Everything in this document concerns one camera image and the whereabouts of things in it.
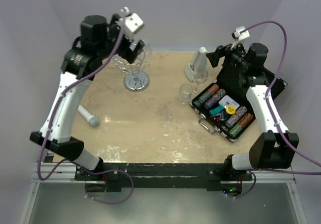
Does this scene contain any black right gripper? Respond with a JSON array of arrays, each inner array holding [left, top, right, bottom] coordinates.
[[206, 39, 249, 73]]

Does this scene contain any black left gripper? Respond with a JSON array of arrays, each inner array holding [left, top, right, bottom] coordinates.
[[98, 14, 144, 63]]

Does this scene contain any ribbed clear glass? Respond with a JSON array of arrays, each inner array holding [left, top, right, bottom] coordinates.
[[179, 84, 193, 105]]

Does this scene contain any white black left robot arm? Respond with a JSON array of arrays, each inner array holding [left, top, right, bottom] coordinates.
[[30, 13, 144, 180]]

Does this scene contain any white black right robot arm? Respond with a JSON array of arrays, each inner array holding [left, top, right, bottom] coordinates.
[[206, 43, 299, 180]]

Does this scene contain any tall clear flute glass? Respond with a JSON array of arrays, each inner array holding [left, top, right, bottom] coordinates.
[[141, 41, 152, 63]]

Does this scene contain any chrome wine glass rack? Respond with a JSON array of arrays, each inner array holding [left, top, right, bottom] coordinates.
[[112, 54, 150, 92]]

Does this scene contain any white metronome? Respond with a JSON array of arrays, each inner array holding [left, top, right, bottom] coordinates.
[[185, 47, 207, 82]]

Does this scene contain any red white chip stack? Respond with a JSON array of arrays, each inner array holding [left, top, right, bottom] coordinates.
[[207, 84, 220, 96]]

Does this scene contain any white card deck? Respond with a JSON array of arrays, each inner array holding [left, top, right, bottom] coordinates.
[[219, 95, 238, 106]]

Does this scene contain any black poker chip case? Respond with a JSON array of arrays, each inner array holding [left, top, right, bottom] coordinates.
[[191, 63, 289, 146]]

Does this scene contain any yellow dealer button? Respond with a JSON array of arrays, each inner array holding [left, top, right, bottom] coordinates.
[[225, 105, 236, 115]]

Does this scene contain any white grey microphone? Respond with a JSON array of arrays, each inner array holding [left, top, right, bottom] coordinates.
[[78, 105, 99, 127]]

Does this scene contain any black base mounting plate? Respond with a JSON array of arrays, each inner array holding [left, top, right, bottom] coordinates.
[[75, 163, 252, 192]]

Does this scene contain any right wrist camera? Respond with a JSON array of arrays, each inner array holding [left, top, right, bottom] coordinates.
[[231, 26, 250, 50]]

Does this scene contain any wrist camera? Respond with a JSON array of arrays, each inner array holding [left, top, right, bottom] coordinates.
[[231, 26, 250, 50], [118, 7, 144, 40]]

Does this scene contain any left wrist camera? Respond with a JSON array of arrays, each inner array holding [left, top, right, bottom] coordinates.
[[118, 7, 144, 40]]

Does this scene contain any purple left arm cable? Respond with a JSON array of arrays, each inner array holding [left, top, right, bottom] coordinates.
[[37, 27, 134, 204]]

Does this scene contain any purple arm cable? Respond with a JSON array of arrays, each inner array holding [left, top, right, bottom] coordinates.
[[37, 27, 134, 204], [244, 21, 321, 199]]

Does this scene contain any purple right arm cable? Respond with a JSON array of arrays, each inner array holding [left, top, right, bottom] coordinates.
[[244, 21, 321, 199]]

